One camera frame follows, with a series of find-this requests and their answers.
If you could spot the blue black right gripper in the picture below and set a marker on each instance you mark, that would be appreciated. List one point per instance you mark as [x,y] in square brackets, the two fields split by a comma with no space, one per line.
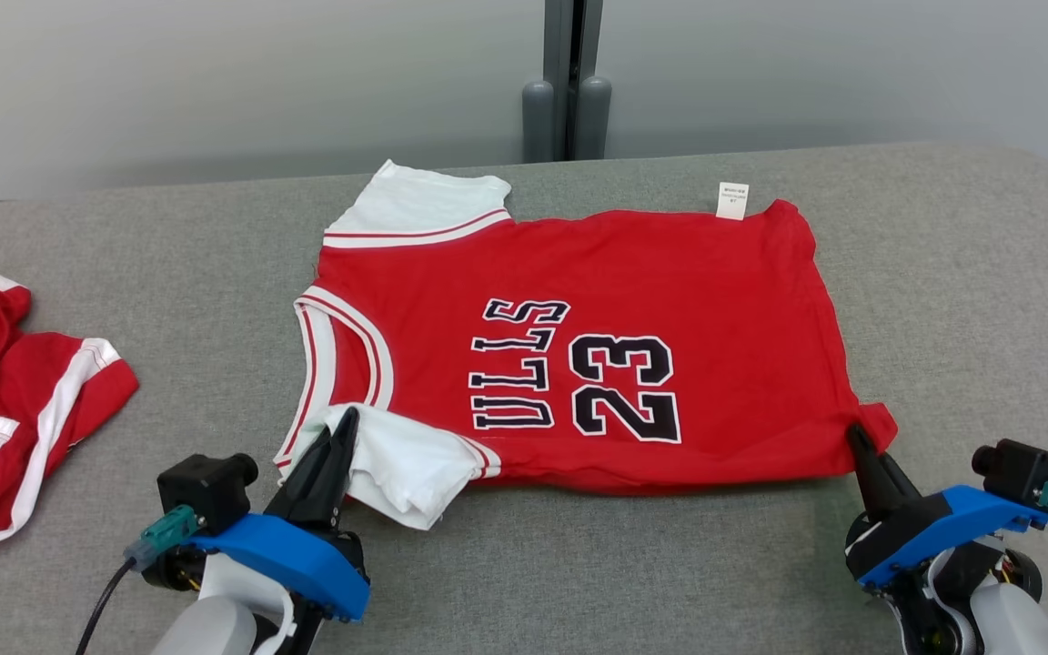
[933,528]

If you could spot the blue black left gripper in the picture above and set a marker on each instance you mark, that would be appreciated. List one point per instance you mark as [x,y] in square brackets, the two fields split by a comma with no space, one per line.
[287,559]

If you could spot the red white basketball jersey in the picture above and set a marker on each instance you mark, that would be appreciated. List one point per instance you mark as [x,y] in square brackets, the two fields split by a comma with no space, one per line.
[715,318]

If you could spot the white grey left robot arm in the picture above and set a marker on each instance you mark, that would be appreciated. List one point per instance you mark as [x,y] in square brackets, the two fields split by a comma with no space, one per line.
[215,628]

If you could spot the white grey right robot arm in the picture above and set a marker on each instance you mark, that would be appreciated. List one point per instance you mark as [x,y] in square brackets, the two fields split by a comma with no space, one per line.
[1015,628]

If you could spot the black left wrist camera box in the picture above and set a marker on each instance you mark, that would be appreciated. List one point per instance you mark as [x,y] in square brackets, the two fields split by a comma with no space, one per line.
[206,487]

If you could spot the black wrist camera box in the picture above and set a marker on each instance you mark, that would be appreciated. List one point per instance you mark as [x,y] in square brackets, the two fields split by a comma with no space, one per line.
[206,487]
[1024,468]

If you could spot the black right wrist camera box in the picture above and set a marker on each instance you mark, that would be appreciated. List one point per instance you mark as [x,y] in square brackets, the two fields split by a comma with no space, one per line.
[1024,468]

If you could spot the grey partition joint post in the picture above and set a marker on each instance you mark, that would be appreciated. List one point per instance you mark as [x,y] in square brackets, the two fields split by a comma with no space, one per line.
[568,73]

